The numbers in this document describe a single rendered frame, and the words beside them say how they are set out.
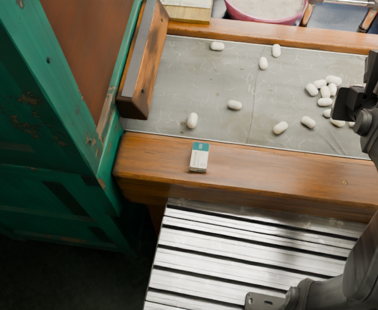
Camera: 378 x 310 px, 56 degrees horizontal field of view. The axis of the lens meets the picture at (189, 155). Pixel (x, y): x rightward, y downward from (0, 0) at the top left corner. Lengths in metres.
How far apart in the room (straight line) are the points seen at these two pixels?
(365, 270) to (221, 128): 0.51
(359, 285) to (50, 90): 0.40
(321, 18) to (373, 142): 0.69
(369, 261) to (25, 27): 0.41
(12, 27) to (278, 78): 0.67
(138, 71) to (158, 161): 0.19
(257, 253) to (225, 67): 0.45
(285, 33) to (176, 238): 0.58
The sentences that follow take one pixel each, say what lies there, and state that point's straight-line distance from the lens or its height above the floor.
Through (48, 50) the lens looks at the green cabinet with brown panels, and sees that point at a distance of 0.46.
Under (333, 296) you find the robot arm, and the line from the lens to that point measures 0.55.
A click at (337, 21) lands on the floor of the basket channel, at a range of 1.21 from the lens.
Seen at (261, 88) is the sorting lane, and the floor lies 0.74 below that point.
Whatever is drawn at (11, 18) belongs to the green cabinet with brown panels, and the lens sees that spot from 0.40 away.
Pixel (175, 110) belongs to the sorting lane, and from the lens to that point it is 0.84.
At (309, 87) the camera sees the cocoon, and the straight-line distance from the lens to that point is 0.91.
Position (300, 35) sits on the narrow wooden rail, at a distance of 1.00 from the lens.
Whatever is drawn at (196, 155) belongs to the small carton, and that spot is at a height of 0.78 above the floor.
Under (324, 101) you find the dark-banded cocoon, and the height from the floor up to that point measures 0.76.
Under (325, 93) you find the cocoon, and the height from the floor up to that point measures 0.76.
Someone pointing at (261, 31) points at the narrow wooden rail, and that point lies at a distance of 0.99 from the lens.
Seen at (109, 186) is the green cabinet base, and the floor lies 0.74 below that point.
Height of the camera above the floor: 1.45
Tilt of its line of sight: 64 degrees down
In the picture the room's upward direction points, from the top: straight up
